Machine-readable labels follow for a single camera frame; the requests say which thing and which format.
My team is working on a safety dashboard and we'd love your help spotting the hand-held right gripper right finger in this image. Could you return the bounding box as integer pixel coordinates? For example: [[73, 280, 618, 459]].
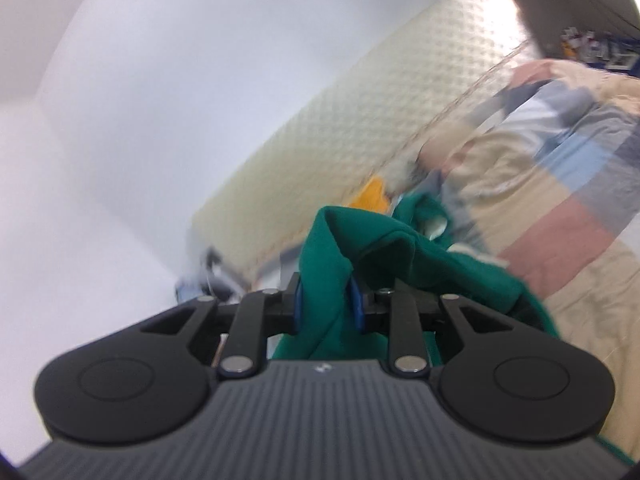
[[349, 275, 509, 379]]

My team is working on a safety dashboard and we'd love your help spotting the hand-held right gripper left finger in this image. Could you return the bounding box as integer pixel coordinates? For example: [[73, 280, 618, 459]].
[[139, 273, 303, 379]]

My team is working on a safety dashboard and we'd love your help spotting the green sweatshirt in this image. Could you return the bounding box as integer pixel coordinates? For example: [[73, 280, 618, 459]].
[[270, 194, 638, 466]]

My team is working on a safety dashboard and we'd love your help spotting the yellow item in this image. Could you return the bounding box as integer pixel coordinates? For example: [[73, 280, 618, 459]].
[[347, 176, 391, 213]]

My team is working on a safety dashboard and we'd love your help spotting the cream quilted headboard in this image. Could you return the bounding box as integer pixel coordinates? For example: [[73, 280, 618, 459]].
[[187, 0, 538, 286]]

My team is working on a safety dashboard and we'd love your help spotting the checkered patchwork quilt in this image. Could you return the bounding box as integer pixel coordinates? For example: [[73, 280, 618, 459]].
[[415, 57, 640, 461]]

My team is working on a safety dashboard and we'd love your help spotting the black power cable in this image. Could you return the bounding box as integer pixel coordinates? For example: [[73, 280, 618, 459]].
[[555, 0, 640, 32]]

